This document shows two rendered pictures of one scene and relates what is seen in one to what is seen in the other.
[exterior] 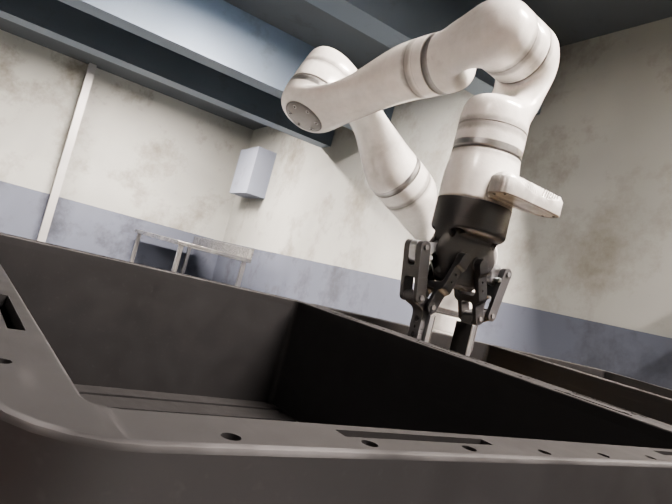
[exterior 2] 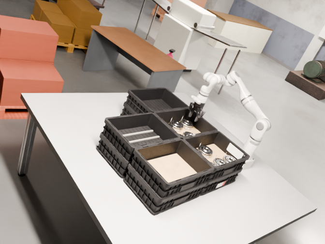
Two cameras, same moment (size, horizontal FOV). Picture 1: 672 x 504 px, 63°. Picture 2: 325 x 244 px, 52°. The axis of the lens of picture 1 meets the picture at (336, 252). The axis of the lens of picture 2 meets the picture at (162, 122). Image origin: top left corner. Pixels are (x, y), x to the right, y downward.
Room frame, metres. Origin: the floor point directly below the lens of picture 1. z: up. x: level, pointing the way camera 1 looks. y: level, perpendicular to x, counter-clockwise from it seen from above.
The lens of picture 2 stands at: (-0.28, -2.18, 1.95)
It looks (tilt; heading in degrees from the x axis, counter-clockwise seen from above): 28 degrees down; 73
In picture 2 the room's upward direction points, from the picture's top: 23 degrees clockwise
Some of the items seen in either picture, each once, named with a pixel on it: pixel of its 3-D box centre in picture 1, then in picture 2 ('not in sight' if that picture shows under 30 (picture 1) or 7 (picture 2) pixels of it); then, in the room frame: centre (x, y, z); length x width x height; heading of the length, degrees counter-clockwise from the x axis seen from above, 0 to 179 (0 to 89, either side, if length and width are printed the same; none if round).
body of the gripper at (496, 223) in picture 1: (464, 243); (198, 105); (0.56, -0.12, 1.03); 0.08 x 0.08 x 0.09
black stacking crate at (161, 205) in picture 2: not in sight; (165, 181); (0.34, -0.69, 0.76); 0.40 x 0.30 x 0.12; 35
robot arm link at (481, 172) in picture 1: (495, 175); (200, 97); (0.54, -0.13, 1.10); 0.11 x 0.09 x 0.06; 34
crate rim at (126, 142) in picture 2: not in sight; (143, 129); (0.16, -0.45, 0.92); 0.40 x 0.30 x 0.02; 35
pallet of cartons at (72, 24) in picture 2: not in sight; (64, 18); (-0.72, 3.23, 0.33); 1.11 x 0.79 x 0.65; 120
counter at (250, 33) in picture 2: not in sight; (236, 33); (3.45, 6.70, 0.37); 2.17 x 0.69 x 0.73; 31
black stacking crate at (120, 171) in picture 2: not in sight; (135, 149); (0.16, -0.45, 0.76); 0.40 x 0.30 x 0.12; 35
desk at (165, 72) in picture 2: not in sight; (130, 68); (0.33, 2.00, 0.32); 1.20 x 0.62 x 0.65; 131
